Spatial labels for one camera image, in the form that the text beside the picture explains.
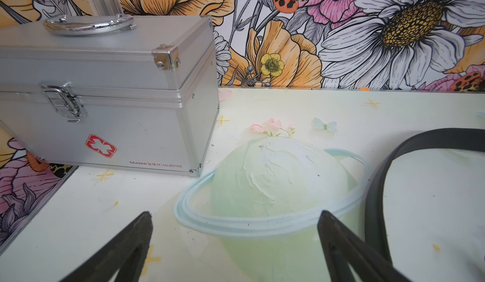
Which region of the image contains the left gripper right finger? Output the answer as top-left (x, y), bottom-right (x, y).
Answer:
top-left (317, 211), bottom-right (408, 282)

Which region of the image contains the black leather belt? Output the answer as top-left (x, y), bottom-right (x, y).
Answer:
top-left (365, 128), bottom-right (484, 263)

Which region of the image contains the silver metal case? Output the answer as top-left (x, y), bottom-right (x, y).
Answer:
top-left (1, 15), bottom-right (219, 177)

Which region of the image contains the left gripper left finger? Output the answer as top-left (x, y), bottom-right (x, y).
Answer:
top-left (63, 211), bottom-right (154, 281)

